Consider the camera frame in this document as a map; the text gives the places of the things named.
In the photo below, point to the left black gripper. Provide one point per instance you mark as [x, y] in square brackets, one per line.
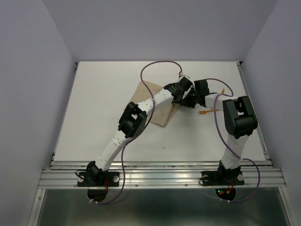
[179, 101]

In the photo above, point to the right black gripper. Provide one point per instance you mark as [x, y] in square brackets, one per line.
[186, 102]

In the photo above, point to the beige cloth napkin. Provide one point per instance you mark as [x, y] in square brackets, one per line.
[161, 116]

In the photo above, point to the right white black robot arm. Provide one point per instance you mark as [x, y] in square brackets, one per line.
[240, 121]

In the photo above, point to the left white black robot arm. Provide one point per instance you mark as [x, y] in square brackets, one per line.
[132, 124]

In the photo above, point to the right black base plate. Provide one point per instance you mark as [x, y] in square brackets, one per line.
[213, 178]

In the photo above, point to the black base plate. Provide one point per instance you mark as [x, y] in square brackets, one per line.
[111, 179]
[213, 178]

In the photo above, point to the aluminium mounting rail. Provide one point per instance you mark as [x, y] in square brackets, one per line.
[144, 175]

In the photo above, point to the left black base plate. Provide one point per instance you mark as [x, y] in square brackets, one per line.
[111, 179]

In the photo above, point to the left aluminium frame post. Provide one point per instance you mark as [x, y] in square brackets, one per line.
[36, 208]

